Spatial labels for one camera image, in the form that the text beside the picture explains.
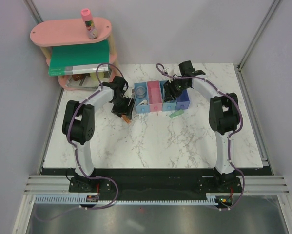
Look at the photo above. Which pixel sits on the yellow cup on shelf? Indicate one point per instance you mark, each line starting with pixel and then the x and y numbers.
pixel 96 77

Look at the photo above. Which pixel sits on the green book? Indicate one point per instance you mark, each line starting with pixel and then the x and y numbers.
pixel 79 59

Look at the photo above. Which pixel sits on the clear round pin jar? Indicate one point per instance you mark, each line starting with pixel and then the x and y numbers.
pixel 140 92

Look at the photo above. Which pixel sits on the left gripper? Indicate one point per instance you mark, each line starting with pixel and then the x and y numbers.
pixel 126 110

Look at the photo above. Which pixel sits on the pink capped bottle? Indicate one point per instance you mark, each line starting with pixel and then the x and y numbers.
pixel 89 23

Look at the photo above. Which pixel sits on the dark blue plastic bin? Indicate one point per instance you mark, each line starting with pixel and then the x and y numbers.
pixel 183 101

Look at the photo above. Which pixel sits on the pink plastic bin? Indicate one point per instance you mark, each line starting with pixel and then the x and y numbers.
pixel 154 96

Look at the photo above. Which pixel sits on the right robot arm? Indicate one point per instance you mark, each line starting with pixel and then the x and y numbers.
pixel 225 117

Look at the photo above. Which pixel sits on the orange highlighter marker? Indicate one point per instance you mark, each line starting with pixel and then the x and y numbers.
pixel 126 119

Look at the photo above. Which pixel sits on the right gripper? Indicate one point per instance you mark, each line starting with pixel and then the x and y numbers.
pixel 169 91

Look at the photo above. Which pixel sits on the white cable duct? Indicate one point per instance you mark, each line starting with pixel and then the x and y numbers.
pixel 97 199

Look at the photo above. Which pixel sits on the aluminium frame post right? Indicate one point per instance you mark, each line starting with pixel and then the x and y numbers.
pixel 259 32

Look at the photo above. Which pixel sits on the aluminium frame post left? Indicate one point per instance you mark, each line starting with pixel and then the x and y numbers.
pixel 33 11

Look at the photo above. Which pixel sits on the aluminium frame post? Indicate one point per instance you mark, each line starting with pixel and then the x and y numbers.
pixel 33 11
pixel 259 32

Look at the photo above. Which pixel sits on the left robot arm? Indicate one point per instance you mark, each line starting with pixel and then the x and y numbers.
pixel 79 119

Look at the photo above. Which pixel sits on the light blue bin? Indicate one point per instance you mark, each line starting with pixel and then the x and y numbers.
pixel 145 108
pixel 166 105

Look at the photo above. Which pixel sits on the green eraser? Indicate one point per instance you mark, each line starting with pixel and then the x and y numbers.
pixel 176 113

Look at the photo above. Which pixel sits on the brown toy on shelf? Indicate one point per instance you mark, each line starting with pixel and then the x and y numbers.
pixel 77 77

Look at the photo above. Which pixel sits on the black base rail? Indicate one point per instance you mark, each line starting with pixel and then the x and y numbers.
pixel 157 184

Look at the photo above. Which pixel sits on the pink wooden shelf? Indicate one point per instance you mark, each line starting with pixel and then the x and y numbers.
pixel 61 32

